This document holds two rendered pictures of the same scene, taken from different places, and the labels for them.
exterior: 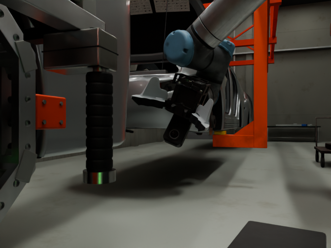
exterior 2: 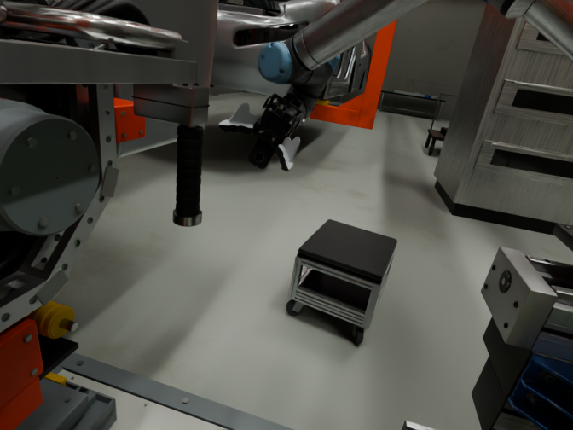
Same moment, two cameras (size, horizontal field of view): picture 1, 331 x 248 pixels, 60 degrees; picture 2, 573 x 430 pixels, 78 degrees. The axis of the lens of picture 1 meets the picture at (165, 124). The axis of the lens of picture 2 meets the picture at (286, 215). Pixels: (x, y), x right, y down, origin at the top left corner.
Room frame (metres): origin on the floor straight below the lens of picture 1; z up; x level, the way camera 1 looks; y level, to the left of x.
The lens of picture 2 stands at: (-0.12, 0.01, 0.99)
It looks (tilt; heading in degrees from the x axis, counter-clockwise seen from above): 22 degrees down; 352
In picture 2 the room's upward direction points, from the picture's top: 9 degrees clockwise
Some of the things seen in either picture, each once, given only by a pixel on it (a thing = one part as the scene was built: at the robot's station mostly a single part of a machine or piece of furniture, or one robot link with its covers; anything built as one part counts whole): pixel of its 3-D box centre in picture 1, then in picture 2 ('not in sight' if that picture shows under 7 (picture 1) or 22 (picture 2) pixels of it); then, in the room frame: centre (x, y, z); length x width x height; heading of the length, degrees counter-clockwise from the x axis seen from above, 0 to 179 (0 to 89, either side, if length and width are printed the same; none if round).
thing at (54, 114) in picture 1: (38, 112); (115, 119); (0.61, 0.27, 0.85); 0.09 x 0.08 x 0.07; 161
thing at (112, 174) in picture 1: (99, 123); (188, 173); (0.39, 0.09, 0.83); 0.04 x 0.04 x 0.16
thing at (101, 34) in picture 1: (81, 52); (171, 100); (0.40, 0.12, 0.93); 0.09 x 0.05 x 0.05; 71
